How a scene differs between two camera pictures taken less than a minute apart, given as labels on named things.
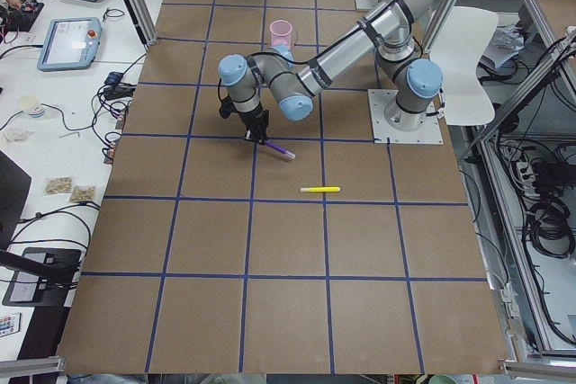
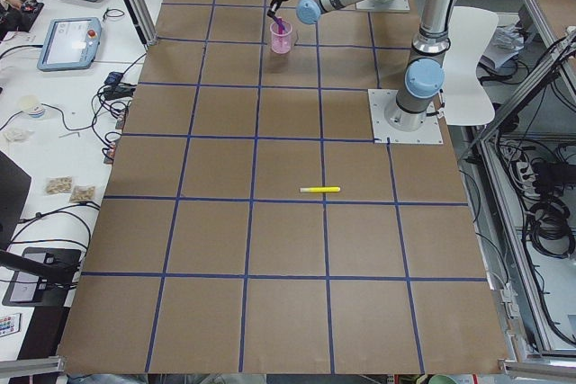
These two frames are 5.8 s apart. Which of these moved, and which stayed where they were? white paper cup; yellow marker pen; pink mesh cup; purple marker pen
Moved: purple marker pen
Stayed: white paper cup; pink mesh cup; yellow marker pen
